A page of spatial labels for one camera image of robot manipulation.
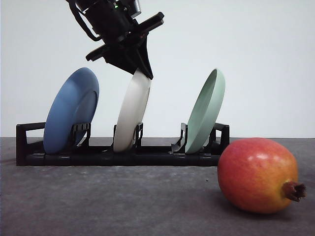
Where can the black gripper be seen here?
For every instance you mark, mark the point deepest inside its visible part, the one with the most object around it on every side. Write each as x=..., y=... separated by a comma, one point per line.
x=124, y=39

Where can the red pomegranate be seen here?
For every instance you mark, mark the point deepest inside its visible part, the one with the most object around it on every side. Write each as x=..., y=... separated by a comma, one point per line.
x=259, y=175

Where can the white plate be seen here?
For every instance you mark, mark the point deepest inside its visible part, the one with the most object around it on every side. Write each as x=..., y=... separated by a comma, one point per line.
x=131, y=111

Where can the green plate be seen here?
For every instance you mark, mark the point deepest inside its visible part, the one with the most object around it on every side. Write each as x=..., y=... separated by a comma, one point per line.
x=206, y=112

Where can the blue plate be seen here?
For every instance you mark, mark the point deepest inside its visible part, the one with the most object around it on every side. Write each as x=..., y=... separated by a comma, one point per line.
x=74, y=103

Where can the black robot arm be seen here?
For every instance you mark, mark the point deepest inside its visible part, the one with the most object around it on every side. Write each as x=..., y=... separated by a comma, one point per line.
x=123, y=37

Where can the black plate rack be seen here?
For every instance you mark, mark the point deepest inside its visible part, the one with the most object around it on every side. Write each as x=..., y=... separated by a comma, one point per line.
x=35, y=154

